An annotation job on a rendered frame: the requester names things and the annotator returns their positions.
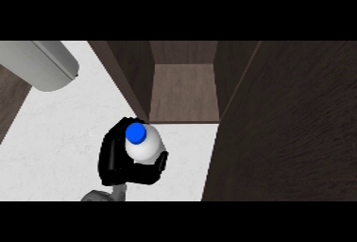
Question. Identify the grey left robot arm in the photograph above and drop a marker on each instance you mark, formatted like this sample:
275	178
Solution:
116	193

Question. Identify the open dark wooden cabinet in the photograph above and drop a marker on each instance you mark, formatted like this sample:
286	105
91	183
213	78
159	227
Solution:
184	91

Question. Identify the white bottle with blue cap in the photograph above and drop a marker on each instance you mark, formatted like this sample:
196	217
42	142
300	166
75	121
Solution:
148	149

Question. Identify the dark wooden cabinet door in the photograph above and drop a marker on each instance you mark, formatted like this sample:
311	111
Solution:
289	126

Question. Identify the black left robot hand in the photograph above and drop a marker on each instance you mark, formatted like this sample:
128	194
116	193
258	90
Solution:
114	160

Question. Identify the brown wooden panel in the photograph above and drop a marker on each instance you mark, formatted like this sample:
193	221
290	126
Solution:
11	97

